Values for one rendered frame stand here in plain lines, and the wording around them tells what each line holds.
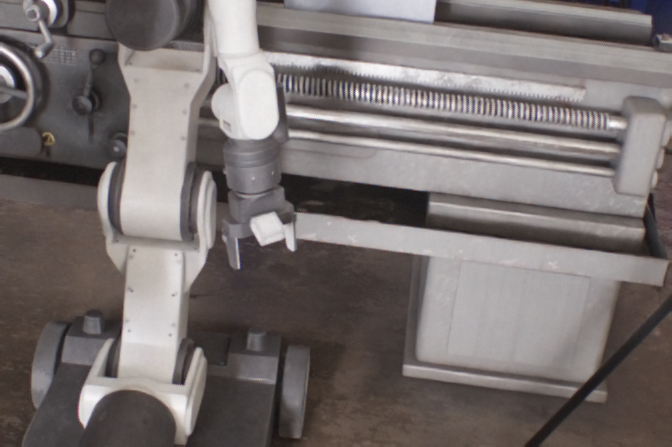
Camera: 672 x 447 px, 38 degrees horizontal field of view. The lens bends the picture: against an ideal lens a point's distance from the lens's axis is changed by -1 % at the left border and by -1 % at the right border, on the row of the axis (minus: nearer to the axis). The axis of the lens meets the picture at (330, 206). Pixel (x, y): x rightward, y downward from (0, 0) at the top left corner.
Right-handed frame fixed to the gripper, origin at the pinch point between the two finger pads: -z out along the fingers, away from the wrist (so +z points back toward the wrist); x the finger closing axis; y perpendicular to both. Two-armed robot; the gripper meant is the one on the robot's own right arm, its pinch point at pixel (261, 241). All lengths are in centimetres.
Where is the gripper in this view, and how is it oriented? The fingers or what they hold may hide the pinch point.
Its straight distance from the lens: 163.3
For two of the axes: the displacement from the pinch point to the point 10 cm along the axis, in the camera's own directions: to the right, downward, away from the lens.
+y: -5.0, -3.1, 8.1
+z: -0.8, -9.1, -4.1
